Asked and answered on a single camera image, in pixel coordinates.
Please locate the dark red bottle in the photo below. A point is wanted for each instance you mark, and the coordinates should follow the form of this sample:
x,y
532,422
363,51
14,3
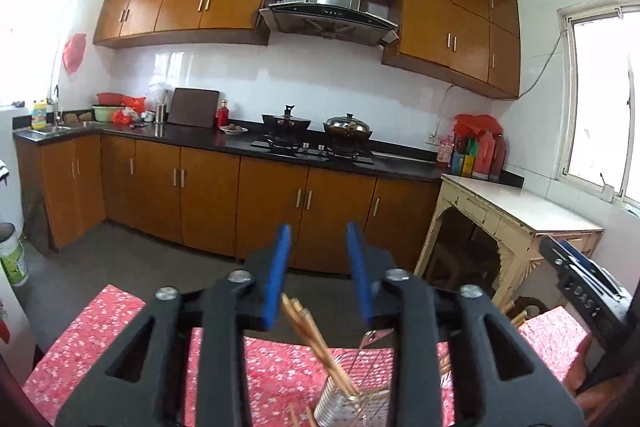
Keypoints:
x,y
499,157

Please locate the white framed sliding window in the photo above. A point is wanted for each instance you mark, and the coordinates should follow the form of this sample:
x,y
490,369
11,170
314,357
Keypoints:
x,y
600,107

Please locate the cream wooden side table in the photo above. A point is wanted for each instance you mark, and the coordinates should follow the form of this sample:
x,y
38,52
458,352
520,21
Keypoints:
x,y
520,207

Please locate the steel sink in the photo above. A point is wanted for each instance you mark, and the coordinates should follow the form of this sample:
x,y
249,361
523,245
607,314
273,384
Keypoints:
x,y
50,130

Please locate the wooden lower kitchen cabinets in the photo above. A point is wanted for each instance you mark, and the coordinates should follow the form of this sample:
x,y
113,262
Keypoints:
x,y
210,187

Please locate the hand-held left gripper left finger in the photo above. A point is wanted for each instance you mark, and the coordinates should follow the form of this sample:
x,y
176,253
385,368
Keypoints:
x,y
277,272

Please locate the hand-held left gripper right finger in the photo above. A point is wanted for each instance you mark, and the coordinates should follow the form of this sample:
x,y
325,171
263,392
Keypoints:
x,y
357,267

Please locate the dark brown cutting board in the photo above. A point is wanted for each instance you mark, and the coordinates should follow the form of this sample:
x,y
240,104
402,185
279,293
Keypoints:
x,y
193,108

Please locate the colourful small boxes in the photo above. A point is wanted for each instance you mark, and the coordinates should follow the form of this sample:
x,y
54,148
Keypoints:
x,y
462,163

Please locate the small red bottle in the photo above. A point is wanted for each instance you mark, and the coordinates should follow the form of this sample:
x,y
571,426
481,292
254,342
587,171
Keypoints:
x,y
223,114

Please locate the steel cup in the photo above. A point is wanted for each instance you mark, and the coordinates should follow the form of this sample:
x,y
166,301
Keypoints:
x,y
160,113

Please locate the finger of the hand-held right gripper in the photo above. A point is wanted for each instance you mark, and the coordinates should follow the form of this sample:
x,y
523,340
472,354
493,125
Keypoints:
x,y
587,257
552,254

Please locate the plate with food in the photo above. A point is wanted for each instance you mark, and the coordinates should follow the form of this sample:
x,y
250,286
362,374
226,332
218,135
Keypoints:
x,y
234,130

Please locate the pot with steel lid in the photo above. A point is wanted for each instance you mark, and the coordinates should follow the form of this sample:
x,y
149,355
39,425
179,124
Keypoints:
x,y
347,129

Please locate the yellow detergent bottle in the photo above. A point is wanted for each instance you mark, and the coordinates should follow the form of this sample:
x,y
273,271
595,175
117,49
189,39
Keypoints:
x,y
38,117

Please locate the red plastic bags on bottles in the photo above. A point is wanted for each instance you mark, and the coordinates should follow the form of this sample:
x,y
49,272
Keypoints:
x,y
477,124

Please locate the black gas stove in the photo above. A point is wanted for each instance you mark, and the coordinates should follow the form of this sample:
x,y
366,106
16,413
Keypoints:
x,y
310,153

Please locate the red basin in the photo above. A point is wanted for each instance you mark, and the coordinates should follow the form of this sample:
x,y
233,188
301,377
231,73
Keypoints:
x,y
110,99

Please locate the red floral tablecloth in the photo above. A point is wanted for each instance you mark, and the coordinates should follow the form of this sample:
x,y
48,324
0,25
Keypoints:
x,y
100,337

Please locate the green basin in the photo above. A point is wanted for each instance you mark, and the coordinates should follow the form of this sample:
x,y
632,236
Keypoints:
x,y
106,113

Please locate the large red plastic bottle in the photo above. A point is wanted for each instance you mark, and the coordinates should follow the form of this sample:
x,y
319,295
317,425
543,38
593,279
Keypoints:
x,y
483,157

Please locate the steel faucet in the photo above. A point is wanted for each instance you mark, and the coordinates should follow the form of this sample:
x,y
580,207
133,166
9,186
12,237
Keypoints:
x,y
57,104

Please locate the small clear bottle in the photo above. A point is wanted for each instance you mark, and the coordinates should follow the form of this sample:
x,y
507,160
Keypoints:
x,y
444,152

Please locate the red plastic bag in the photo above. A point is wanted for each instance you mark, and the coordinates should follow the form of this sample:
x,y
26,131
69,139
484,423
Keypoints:
x,y
131,107

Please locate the brown wooden chair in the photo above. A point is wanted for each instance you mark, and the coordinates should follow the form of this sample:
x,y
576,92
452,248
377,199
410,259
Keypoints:
x,y
530,304

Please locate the black wok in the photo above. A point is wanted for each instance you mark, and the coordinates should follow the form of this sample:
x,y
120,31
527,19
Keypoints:
x,y
286,127

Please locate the left kitchen window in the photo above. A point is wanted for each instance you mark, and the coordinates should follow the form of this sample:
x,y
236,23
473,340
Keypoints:
x,y
35,22

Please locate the white plastic bucket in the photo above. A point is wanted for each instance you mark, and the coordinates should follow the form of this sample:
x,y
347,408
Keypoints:
x,y
12,257

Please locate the cup on window sill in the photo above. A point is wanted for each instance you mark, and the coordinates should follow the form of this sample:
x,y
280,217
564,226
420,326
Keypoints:
x,y
607,192

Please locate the red bag on wall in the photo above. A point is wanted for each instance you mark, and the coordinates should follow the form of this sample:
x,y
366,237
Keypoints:
x,y
75,52

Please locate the white tiled counter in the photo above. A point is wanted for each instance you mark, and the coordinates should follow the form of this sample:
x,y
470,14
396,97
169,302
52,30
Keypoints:
x,y
15,327

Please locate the black kitchen countertop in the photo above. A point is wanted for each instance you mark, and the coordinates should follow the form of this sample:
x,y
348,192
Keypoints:
x,y
200,138

